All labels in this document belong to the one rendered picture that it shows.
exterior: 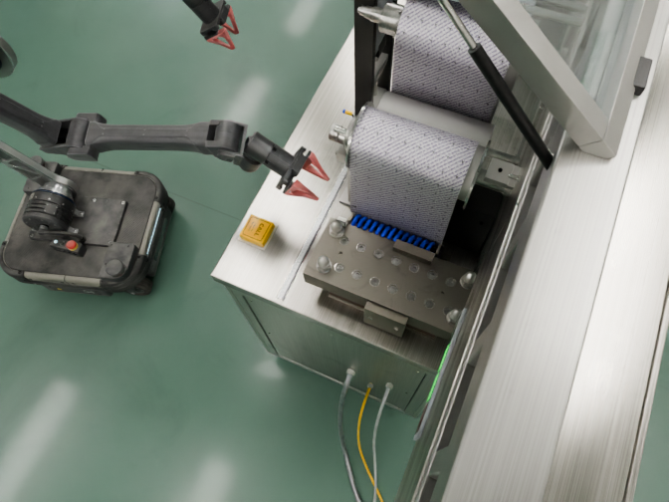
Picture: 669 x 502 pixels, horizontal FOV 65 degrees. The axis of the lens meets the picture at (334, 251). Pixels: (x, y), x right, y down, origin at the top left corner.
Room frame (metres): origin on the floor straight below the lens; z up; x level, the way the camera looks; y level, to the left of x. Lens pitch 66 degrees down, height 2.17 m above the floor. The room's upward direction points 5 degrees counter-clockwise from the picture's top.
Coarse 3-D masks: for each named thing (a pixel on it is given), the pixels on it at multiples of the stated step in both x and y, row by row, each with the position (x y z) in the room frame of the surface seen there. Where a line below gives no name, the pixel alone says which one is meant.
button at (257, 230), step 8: (256, 216) 0.69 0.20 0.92; (248, 224) 0.67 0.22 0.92; (256, 224) 0.67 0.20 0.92; (264, 224) 0.66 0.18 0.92; (272, 224) 0.66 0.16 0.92; (248, 232) 0.64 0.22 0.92; (256, 232) 0.64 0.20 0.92; (264, 232) 0.64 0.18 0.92; (248, 240) 0.63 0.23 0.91; (256, 240) 0.62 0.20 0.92; (264, 240) 0.62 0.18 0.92
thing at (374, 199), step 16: (352, 176) 0.62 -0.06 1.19; (352, 192) 0.62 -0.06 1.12; (368, 192) 0.60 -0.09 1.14; (384, 192) 0.58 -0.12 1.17; (400, 192) 0.57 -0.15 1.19; (352, 208) 0.62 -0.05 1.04; (368, 208) 0.60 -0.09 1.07; (384, 208) 0.58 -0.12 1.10; (400, 208) 0.56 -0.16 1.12; (416, 208) 0.55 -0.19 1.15; (432, 208) 0.53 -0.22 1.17; (448, 208) 0.51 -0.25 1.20; (400, 224) 0.56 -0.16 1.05; (416, 224) 0.54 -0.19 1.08; (432, 224) 0.53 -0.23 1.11; (432, 240) 0.52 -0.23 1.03
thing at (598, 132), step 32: (448, 0) 0.41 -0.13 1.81; (480, 0) 0.41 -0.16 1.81; (512, 0) 0.41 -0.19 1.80; (640, 0) 0.53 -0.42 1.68; (512, 32) 0.39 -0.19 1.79; (640, 32) 0.48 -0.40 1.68; (480, 64) 0.38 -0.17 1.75; (512, 64) 0.38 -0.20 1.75; (544, 64) 0.37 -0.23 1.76; (512, 96) 0.37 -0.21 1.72; (544, 96) 0.36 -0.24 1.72; (576, 96) 0.36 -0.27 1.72; (608, 96) 0.39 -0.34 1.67; (576, 128) 0.34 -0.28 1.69; (608, 128) 0.34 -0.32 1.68; (544, 160) 0.33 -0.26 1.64
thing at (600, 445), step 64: (640, 128) 0.50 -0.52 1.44; (512, 192) 0.49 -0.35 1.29; (640, 192) 0.38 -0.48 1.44; (640, 256) 0.28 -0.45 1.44; (640, 320) 0.18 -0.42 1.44; (448, 384) 0.13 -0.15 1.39; (576, 384) 0.10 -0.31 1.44; (640, 384) 0.09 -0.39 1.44; (576, 448) 0.02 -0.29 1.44; (640, 448) 0.02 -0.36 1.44
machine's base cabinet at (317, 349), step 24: (264, 312) 0.48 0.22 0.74; (288, 312) 0.43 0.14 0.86; (264, 336) 0.51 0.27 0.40; (288, 336) 0.46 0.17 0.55; (312, 336) 0.41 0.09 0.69; (336, 336) 0.37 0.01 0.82; (288, 360) 0.48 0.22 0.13; (312, 360) 0.43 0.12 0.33; (336, 360) 0.38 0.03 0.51; (360, 360) 0.34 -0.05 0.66; (384, 360) 0.30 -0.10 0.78; (360, 384) 0.33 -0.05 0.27; (384, 384) 0.29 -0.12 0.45; (408, 384) 0.26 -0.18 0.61; (432, 384) 0.23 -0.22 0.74; (408, 408) 0.24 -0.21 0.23
